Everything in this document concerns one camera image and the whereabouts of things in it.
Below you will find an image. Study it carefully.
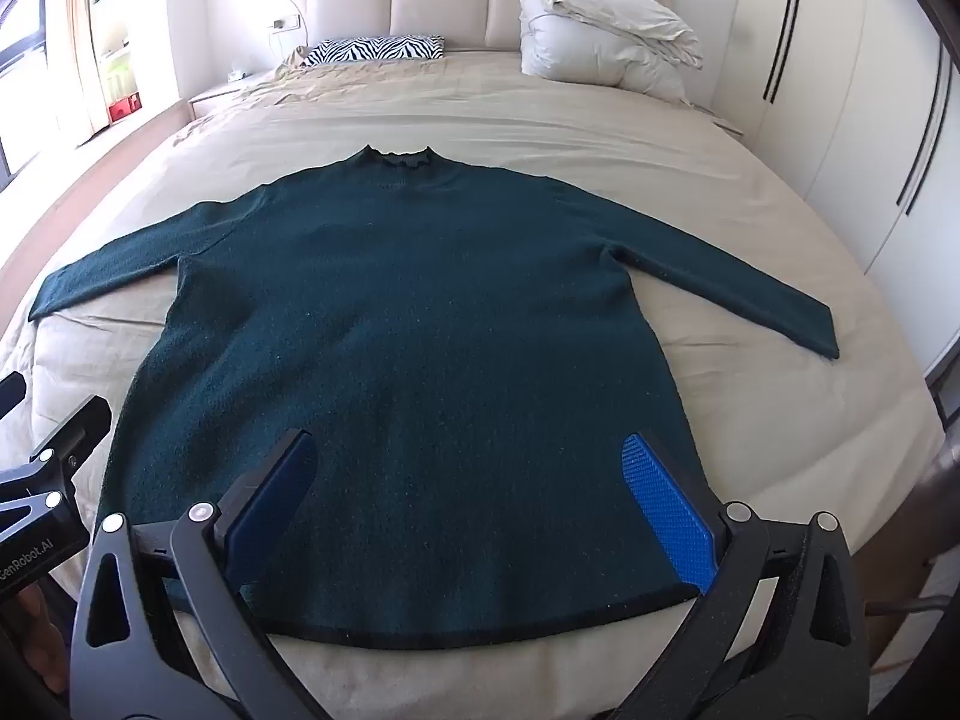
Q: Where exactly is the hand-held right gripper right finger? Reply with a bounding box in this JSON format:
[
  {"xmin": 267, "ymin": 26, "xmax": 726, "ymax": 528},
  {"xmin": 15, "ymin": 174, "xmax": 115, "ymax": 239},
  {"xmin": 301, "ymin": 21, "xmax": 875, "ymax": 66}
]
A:
[{"xmin": 611, "ymin": 433, "xmax": 875, "ymax": 720}]

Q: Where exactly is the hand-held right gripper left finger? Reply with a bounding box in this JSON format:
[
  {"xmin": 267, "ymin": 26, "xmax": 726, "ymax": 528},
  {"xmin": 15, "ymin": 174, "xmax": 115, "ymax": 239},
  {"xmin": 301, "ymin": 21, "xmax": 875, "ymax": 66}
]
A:
[{"xmin": 71, "ymin": 430, "xmax": 331, "ymax": 720}]

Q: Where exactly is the dark teal towel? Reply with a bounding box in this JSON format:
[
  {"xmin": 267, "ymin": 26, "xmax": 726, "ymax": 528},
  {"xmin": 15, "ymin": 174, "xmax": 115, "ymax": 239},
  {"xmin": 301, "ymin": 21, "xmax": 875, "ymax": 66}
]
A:
[{"xmin": 28, "ymin": 144, "xmax": 839, "ymax": 650}]

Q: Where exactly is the window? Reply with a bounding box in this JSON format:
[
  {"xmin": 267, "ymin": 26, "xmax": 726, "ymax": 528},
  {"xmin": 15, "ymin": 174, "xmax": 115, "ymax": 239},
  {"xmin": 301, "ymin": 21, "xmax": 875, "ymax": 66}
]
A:
[{"xmin": 0, "ymin": 0, "xmax": 76, "ymax": 188}]

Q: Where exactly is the beige curtain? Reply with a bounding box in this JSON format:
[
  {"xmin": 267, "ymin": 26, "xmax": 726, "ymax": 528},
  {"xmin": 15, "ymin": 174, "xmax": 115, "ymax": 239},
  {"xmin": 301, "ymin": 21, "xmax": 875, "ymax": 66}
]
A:
[{"xmin": 45, "ymin": 0, "xmax": 113, "ymax": 143}]

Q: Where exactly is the white nightstand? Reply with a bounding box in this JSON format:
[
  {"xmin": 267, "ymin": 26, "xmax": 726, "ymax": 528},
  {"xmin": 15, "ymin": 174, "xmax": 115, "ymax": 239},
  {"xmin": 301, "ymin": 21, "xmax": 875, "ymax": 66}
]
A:
[{"xmin": 187, "ymin": 71, "xmax": 278, "ymax": 121}]

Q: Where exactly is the white wardrobe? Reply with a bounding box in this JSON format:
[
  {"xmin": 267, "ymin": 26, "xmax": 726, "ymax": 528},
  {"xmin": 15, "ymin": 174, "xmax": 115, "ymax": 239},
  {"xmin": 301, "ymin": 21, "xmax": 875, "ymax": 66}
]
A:
[{"xmin": 675, "ymin": 0, "xmax": 960, "ymax": 383}]

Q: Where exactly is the beige bed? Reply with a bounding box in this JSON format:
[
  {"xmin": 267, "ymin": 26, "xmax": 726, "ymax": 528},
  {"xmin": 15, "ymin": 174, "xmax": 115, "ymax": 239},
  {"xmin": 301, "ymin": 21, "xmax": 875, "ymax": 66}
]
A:
[{"xmin": 0, "ymin": 45, "xmax": 946, "ymax": 720}]

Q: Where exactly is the zebra print pillow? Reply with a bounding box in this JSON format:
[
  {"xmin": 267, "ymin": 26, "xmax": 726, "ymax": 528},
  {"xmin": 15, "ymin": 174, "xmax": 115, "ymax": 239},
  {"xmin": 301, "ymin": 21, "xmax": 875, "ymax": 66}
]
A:
[{"xmin": 304, "ymin": 34, "xmax": 446, "ymax": 67}]

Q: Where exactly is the white folded duvet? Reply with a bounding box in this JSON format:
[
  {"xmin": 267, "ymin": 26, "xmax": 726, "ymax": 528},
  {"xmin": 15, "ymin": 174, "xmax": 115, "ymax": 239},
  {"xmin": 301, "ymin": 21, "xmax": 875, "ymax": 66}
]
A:
[{"xmin": 519, "ymin": 0, "xmax": 704, "ymax": 106}]

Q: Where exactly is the black wardrobe handle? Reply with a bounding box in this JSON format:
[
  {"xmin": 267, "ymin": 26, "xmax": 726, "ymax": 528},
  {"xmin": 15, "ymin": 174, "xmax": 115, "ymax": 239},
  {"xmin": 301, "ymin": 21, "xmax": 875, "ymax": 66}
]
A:
[
  {"xmin": 906, "ymin": 52, "xmax": 952, "ymax": 215},
  {"xmin": 772, "ymin": 0, "xmax": 805, "ymax": 104},
  {"xmin": 763, "ymin": 0, "xmax": 796, "ymax": 102},
  {"xmin": 896, "ymin": 41, "xmax": 943, "ymax": 205}
]

